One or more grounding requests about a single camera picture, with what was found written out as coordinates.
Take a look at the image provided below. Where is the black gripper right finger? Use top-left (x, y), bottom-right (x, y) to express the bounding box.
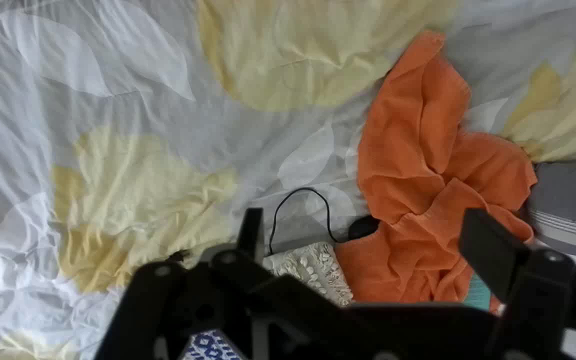
top-left (457, 206), bottom-right (576, 360)

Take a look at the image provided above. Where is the cream lace cloth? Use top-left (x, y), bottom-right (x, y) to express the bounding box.
top-left (260, 239), bottom-right (355, 307)

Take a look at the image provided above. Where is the blue white patterned item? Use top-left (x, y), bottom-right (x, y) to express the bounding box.
top-left (177, 325), bottom-right (246, 360)

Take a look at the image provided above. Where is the white yellow floral bed sheet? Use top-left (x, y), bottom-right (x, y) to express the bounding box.
top-left (0, 0), bottom-right (576, 360)

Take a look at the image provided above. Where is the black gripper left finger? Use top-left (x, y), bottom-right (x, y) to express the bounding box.
top-left (93, 206), bottom-right (370, 360)

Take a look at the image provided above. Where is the teal small item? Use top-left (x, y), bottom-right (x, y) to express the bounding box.
top-left (464, 270), bottom-right (496, 314)

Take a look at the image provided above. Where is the thin black cable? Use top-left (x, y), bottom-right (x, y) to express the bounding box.
top-left (266, 185), bottom-right (340, 255)

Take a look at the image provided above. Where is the orange towel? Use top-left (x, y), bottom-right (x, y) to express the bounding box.
top-left (334, 30), bottom-right (539, 307)

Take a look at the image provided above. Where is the black rounded device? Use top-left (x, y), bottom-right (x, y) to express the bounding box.
top-left (345, 213), bottom-right (381, 243)

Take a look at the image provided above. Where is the grey striped pillow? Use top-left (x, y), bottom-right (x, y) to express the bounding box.
top-left (526, 160), bottom-right (576, 266)

